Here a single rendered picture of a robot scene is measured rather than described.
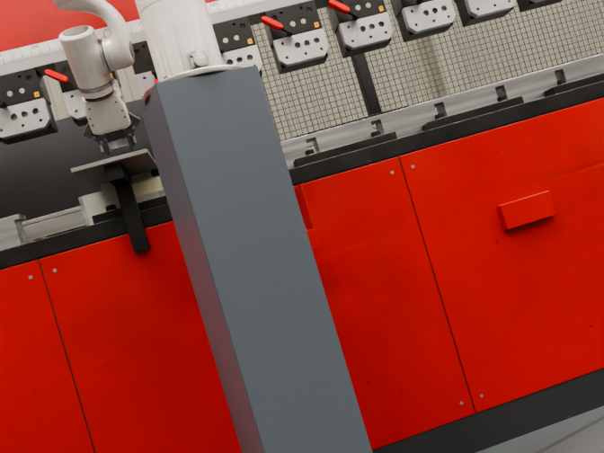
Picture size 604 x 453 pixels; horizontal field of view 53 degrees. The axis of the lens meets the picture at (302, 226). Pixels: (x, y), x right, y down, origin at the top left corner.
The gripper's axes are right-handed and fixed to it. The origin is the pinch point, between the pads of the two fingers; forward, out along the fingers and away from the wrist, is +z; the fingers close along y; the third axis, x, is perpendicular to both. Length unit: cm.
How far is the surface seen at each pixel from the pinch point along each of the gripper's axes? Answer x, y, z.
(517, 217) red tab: 38, -98, 32
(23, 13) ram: -30.6, 14.9, -29.5
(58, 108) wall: -288, 65, 109
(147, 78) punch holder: -13.7, -12.1, -10.3
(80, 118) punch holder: -10.2, 8.3, -5.5
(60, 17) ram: -28.5, 5.8, -27.0
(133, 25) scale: -24.0, -12.4, -21.8
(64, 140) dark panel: -57, 24, 23
